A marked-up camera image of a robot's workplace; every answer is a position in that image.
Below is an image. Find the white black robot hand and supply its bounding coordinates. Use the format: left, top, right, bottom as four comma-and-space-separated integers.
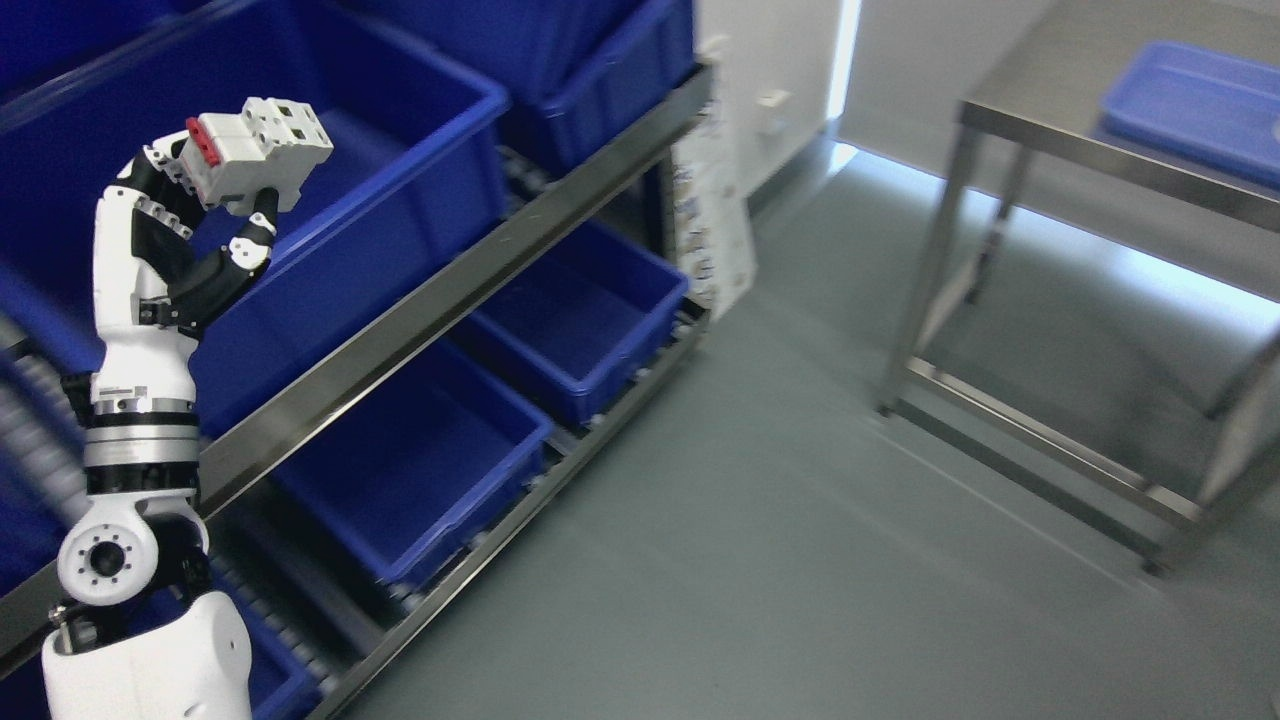
90, 133, 282, 411

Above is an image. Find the white red circuit breaker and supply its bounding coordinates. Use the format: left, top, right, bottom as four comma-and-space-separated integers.
179, 97, 334, 217

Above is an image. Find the steel roller shelf rack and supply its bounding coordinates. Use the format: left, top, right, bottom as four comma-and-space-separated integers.
0, 61, 717, 720

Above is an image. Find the large blue storage bin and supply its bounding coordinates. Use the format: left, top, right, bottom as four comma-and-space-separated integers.
3, 1, 509, 438

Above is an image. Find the blue bin lower middle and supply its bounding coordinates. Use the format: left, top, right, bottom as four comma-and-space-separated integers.
273, 340, 553, 588

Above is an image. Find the blue bin upper right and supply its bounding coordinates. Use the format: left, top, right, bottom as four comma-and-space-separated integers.
356, 1, 696, 177

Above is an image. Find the blue bin lower right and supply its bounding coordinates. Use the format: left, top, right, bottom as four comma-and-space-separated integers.
449, 222, 689, 427

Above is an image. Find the white printed sign board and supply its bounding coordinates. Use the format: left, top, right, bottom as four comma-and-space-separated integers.
672, 99, 758, 322

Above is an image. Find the stainless steel table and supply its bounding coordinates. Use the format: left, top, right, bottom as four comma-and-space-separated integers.
874, 1, 1277, 582

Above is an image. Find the blue plastic tray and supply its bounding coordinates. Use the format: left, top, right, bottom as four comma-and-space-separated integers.
1100, 41, 1279, 190

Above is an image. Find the white wall switch box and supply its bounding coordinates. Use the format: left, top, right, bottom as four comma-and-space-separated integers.
756, 88, 792, 114

